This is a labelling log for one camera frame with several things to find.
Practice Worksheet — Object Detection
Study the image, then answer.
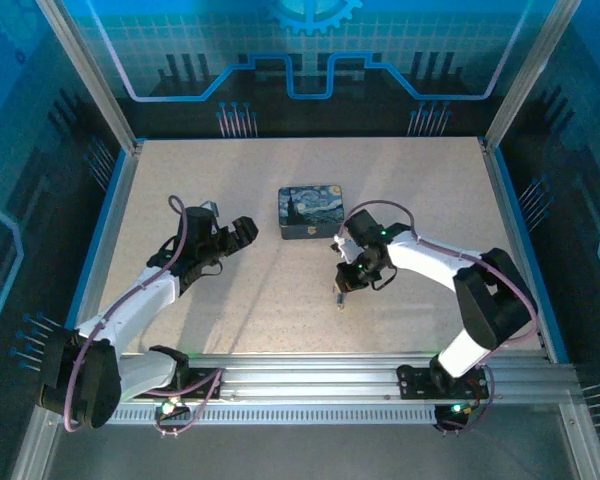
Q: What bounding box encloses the aluminium mounting rail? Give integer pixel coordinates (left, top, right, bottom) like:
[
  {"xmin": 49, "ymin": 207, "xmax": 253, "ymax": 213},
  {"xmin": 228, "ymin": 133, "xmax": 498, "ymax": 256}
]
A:
[{"xmin": 119, "ymin": 353, "xmax": 581, "ymax": 402}]

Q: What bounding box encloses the right aluminium frame post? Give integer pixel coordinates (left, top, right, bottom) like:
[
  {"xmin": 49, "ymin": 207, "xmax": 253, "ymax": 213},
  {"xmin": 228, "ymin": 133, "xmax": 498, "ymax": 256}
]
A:
[{"xmin": 481, "ymin": 0, "xmax": 584, "ymax": 152}]

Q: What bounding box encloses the left aluminium side rail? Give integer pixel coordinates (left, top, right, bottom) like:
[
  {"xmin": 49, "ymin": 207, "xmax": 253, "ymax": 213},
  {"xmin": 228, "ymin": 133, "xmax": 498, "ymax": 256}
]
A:
[{"xmin": 63, "ymin": 139, "xmax": 145, "ymax": 351}]

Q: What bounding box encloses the slotted cable duct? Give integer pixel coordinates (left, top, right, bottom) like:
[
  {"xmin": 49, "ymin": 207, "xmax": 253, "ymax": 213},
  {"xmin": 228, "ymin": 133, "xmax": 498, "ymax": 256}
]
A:
[{"xmin": 104, "ymin": 404, "xmax": 441, "ymax": 427}]

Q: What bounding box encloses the aluminium side rail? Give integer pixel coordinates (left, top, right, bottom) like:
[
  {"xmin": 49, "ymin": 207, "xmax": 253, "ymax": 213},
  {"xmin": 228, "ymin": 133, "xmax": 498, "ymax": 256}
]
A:
[
  {"xmin": 479, "ymin": 138, "xmax": 556, "ymax": 362},
  {"xmin": 63, "ymin": 139, "xmax": 145, "ymax": 351}
]

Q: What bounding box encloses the aluminium frame post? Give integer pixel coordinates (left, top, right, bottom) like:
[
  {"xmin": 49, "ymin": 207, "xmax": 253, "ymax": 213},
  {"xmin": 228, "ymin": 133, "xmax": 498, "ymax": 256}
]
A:
[
  {"xmin": 481, "ymin": 0, "xmax": 584, "ymax": 152},
  {"xmin": 34, "ymin": 0, "xmax": 144, "ymax": 152}
]

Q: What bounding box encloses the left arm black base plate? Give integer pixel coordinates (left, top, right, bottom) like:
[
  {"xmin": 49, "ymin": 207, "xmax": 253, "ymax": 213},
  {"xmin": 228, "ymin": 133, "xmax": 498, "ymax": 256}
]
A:
[{"xmin": 174, "ymin": 367, "xmax": 224, "ymax": 401}]

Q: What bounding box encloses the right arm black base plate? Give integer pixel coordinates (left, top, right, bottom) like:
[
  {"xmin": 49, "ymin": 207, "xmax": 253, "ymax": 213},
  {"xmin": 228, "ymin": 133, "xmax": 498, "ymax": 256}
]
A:
[{"xmin": 395, "ymin": 363, "xmax": 492, "ymax": 401}]

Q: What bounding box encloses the left aluminium frame post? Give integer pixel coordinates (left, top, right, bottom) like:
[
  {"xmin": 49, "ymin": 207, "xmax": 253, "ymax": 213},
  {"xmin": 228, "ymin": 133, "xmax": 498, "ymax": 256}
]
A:
[{"xmin": 34, "ymin": 0, "xmax": 144, "ymax": 152}]

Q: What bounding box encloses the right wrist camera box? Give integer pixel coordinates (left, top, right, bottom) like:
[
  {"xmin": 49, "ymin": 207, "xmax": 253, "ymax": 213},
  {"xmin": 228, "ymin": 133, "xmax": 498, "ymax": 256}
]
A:
[{"xmin": 333, "ymin": 234, "xmax": 357, "ymax": 263}]

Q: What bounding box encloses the right aluminium side rail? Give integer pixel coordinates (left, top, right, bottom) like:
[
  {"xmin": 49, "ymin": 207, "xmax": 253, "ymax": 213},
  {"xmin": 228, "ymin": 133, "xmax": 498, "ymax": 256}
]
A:
[{"xmin": 479, "ymin": 138, "xmax": 556, "ymax": 362}]

